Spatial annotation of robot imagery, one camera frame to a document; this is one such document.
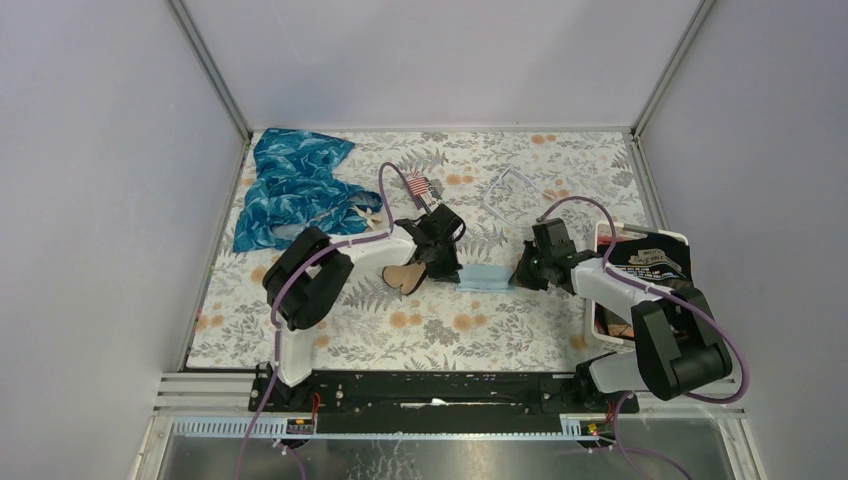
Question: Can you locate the large light blue cloth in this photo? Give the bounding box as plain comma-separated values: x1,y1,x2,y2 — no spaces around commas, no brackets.
456,265,514,293

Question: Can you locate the black glasses case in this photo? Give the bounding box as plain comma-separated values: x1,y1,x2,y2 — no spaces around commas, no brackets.
381,262,427,296

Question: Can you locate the flag pattern glasses case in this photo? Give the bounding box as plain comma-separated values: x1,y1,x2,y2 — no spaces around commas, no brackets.
407,172,443,204

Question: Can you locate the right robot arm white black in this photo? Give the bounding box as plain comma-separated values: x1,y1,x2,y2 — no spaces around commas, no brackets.
509,219,733,412

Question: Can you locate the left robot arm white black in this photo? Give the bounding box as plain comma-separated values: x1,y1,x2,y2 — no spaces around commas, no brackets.
262,204,466,411

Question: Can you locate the white storage bin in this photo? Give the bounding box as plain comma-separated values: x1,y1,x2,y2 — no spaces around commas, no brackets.
585,221,689,353

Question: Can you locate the blue patterned fabric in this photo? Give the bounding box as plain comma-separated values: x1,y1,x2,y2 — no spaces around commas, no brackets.
233,128,383,253

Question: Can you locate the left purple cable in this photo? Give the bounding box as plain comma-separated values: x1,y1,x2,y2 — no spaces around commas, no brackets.
235,162,432,480

